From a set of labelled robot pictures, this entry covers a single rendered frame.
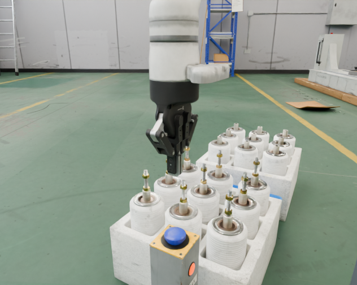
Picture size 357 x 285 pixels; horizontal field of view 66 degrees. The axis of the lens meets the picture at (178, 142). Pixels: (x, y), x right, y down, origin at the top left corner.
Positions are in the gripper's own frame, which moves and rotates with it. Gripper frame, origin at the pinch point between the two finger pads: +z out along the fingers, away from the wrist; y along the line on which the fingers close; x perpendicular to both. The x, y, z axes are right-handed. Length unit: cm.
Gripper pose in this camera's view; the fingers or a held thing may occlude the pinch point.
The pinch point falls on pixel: (174, 164)
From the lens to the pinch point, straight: 46.2
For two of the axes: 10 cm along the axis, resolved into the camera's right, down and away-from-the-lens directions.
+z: 0.0, 9.4, 3.4
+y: -5.0, 2.9, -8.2
